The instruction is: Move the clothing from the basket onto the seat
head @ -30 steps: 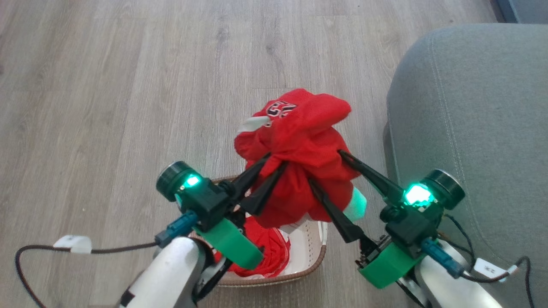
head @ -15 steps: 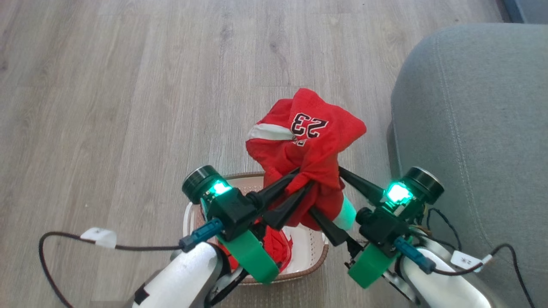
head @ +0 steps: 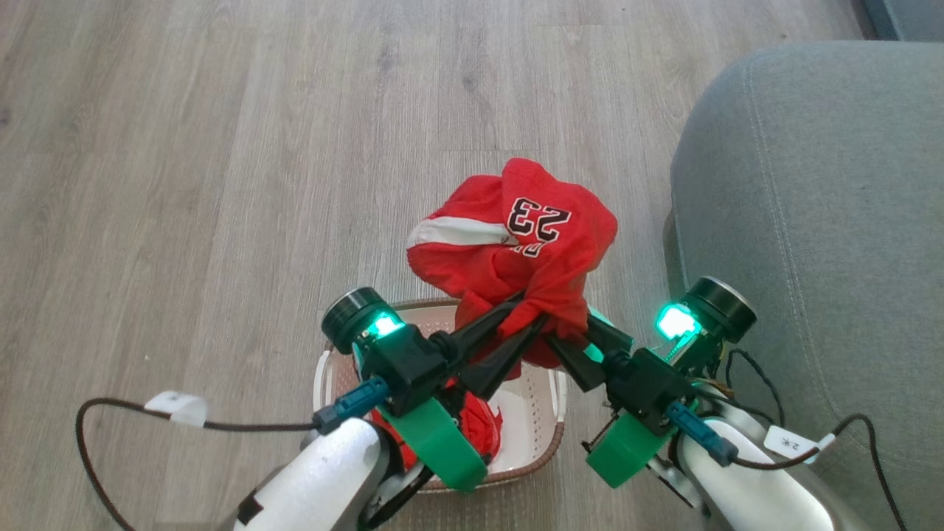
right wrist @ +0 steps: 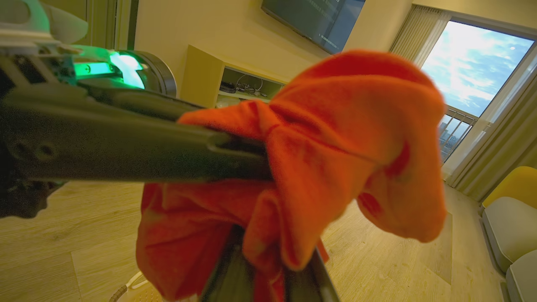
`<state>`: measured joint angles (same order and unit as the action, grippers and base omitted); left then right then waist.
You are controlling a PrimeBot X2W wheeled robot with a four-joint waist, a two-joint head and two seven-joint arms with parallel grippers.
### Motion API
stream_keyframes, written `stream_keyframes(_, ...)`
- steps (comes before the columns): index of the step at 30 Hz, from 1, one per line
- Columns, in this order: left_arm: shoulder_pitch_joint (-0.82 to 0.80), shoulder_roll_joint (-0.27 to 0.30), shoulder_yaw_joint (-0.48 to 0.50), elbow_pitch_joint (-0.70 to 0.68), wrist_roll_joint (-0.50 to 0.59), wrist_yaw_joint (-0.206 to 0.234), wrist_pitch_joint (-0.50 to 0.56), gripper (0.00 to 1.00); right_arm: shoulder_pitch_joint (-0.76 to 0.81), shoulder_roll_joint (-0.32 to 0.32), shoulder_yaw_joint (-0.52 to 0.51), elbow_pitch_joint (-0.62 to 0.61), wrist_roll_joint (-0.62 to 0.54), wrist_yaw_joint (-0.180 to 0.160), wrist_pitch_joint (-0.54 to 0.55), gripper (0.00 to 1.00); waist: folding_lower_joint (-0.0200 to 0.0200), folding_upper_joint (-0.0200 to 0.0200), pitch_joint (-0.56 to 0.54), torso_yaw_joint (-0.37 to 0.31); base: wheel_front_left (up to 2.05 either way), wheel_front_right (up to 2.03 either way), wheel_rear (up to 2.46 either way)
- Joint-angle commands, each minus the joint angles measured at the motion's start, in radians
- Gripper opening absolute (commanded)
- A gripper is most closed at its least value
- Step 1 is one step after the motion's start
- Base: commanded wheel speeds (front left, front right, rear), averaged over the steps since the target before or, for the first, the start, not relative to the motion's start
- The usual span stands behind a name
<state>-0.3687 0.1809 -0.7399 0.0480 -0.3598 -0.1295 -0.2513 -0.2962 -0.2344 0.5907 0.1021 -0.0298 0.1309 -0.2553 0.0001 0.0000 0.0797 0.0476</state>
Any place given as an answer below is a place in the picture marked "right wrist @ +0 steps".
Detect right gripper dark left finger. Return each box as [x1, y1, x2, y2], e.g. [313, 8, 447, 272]
[201, 226, 255, 302]

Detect bundle of cables in cabinet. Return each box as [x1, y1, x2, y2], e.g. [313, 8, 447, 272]
[219, 74, 270, 99]

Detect grey fabric sofa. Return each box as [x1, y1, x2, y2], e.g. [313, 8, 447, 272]
[481, 196, 537, 302]

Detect low open media cabinet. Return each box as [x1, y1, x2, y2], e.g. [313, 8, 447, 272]
[180, 44, 291, 110]

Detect door frame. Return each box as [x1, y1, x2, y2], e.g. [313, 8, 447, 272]
[84, 0, 140, 51]

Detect vertical blind strips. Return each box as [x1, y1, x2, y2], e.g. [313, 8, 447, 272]
[389, 4, 452, 68]

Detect yellow cushion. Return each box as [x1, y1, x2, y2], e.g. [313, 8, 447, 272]
[482, 166, 537, 210]

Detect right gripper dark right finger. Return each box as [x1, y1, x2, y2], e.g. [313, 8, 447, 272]
[285, 249, 341, 302]

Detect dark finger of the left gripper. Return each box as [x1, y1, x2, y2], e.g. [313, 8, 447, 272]
[80, 82, 203, 123]
[0, 85, 274, 182]

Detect wall-mounted flat television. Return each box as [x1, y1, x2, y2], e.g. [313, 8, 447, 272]
[261, 0, 366, 55]

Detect red garment with white print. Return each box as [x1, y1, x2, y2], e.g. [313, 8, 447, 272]
[136, 49, 447, 302]

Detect balcony metal railing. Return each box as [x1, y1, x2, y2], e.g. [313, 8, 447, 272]
[438, 105, 479, 164]

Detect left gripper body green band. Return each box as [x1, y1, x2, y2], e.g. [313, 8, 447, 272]
[0, 40, 177, 98]

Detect long sheer curtain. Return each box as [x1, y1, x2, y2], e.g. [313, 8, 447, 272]
[444, 71, 537, 203]

